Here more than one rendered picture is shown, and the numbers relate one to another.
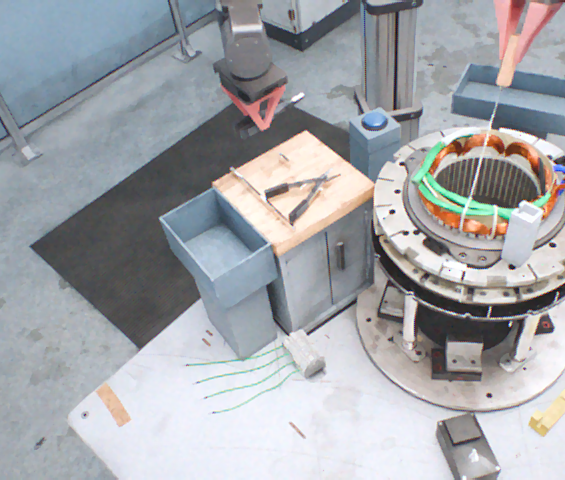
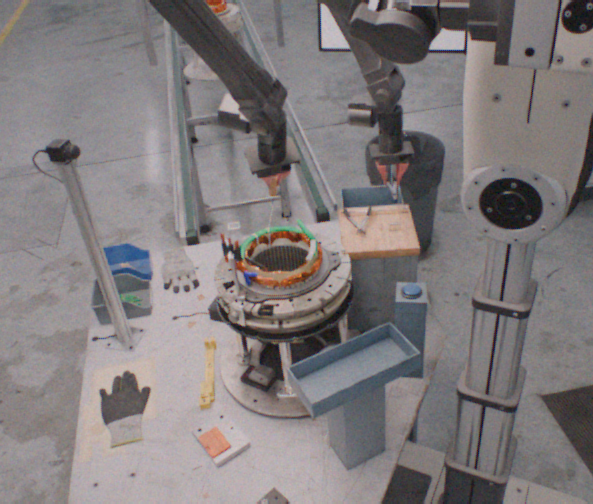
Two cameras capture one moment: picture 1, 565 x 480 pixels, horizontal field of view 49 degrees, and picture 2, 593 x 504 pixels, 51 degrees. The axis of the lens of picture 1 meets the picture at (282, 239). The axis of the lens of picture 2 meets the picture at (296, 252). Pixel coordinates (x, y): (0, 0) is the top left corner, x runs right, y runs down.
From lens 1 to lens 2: 1.79 m
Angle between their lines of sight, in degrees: 81
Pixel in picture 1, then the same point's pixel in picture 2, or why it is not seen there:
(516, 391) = (231, 344)
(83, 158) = not seen: outside the picture
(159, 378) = not seen: hidden behind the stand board
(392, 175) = (332, 246)
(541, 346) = (239, 370)
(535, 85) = (365, 385)
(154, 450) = (334, 232)
